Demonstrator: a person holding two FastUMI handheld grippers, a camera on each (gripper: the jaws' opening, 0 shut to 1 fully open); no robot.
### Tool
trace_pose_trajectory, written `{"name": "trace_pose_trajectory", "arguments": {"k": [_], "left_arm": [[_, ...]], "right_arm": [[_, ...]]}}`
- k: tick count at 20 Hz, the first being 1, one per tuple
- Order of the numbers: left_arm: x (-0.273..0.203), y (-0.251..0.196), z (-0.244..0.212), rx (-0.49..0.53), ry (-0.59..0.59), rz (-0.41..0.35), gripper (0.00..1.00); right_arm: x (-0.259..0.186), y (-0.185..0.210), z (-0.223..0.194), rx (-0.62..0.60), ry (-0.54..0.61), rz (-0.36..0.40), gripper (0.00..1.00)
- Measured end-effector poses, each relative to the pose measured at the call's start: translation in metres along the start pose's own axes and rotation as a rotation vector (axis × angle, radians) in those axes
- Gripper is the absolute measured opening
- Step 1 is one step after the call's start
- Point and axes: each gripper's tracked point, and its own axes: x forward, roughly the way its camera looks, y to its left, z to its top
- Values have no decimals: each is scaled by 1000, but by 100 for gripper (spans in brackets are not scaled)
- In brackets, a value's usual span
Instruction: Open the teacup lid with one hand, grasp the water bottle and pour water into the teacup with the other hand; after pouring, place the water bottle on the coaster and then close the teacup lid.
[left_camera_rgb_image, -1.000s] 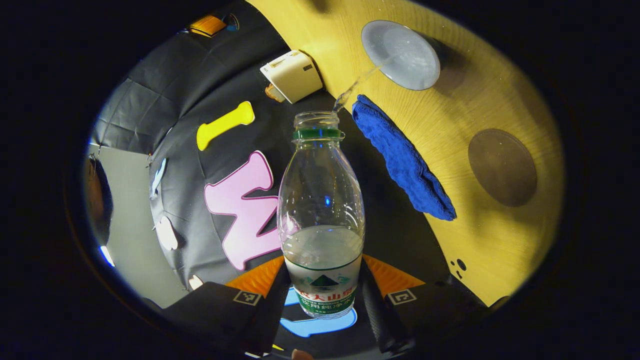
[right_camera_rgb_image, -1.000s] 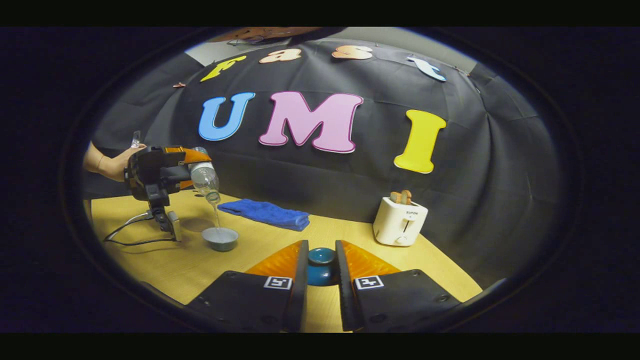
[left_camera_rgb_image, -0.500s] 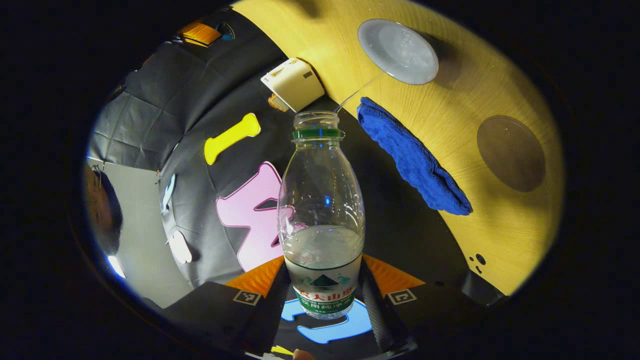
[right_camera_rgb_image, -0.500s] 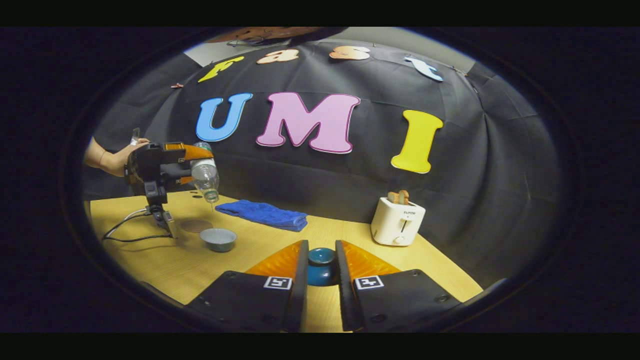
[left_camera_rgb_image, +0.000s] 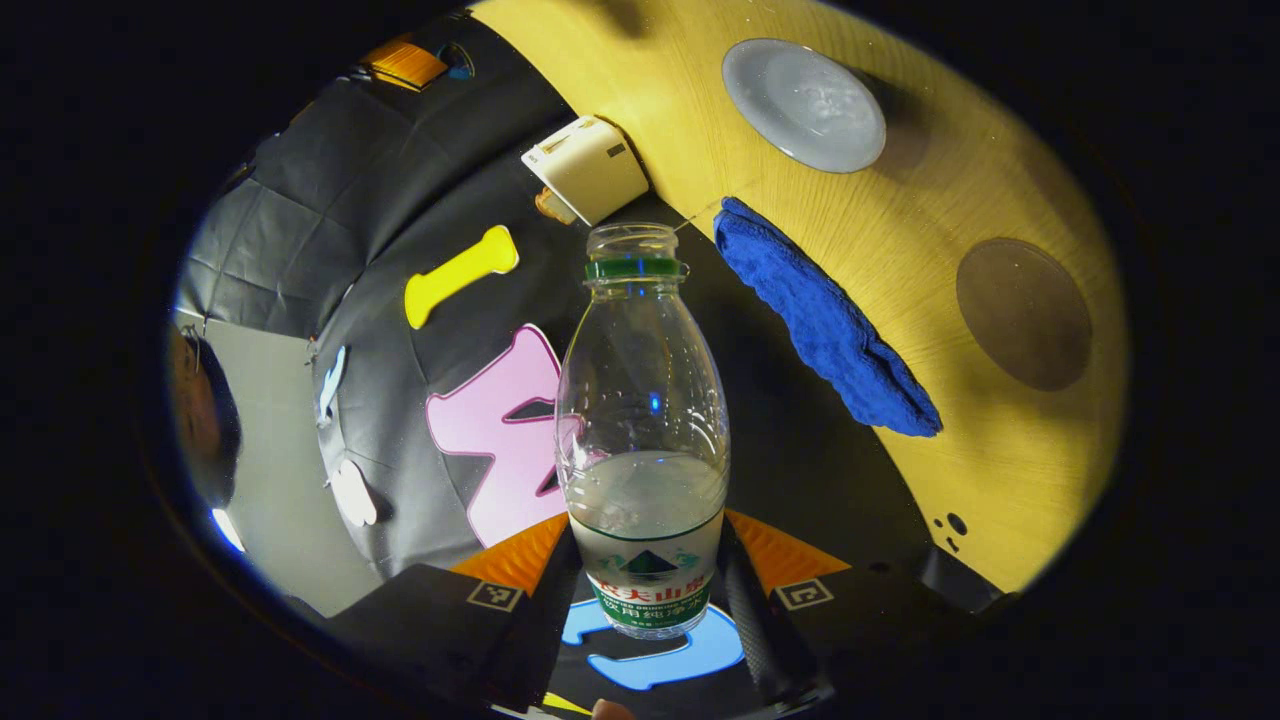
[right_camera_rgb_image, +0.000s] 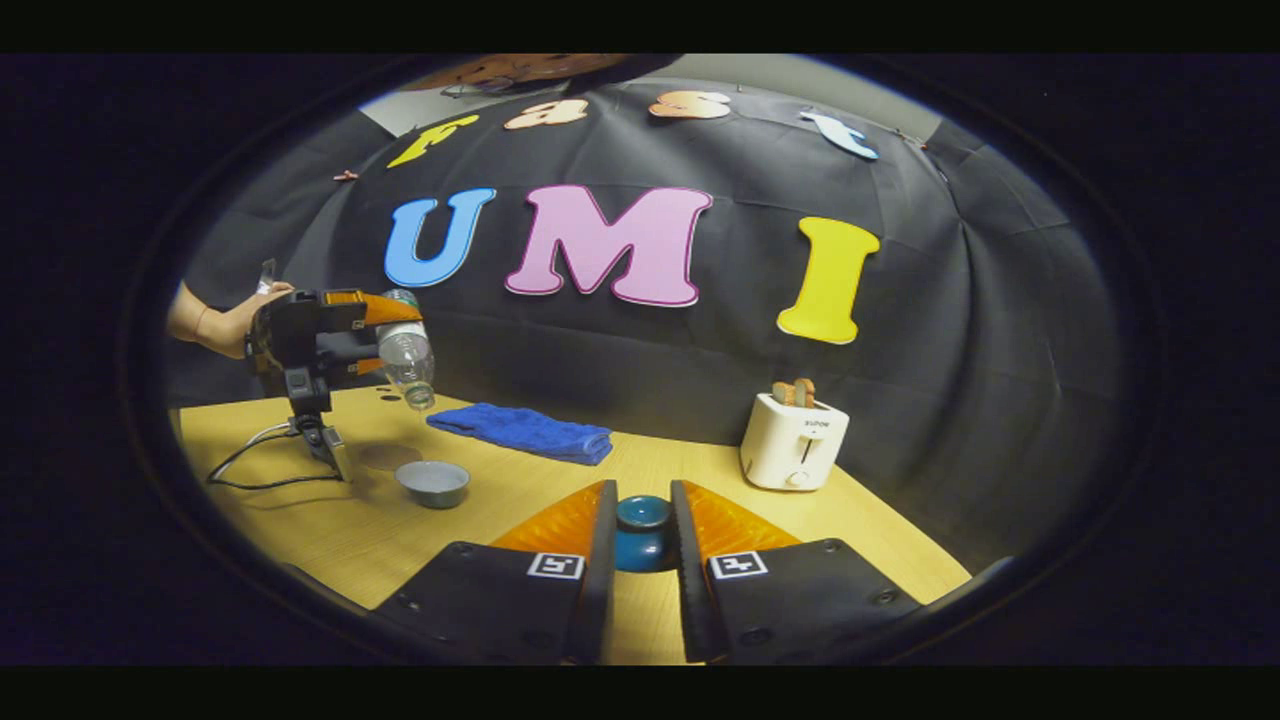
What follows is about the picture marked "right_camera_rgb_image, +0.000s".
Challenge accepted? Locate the black cable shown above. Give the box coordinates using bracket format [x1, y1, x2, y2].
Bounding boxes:
[206, 420, 343, 491]

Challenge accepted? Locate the white toaster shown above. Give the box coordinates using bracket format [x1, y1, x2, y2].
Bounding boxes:
[740, 392, 850, 492]

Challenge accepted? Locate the black backdrop cloth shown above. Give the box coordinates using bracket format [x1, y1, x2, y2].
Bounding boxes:
[165, 75, 1126, 576]

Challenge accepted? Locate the clear plastic water bottle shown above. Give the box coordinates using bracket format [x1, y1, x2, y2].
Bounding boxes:
[378, 288, 438, 413]

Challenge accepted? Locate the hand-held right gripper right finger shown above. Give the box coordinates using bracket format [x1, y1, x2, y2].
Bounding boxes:
[670, 479, 923, 665]

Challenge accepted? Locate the blue folded towel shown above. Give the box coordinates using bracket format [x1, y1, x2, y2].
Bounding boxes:
[427, 403, 614, 466]

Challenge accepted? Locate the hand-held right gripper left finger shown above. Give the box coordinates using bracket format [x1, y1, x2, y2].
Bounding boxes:
[372, 479, 619, 665]

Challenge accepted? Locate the white teacup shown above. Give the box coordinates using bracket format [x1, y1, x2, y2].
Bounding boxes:
[395, 460, 471, 510]

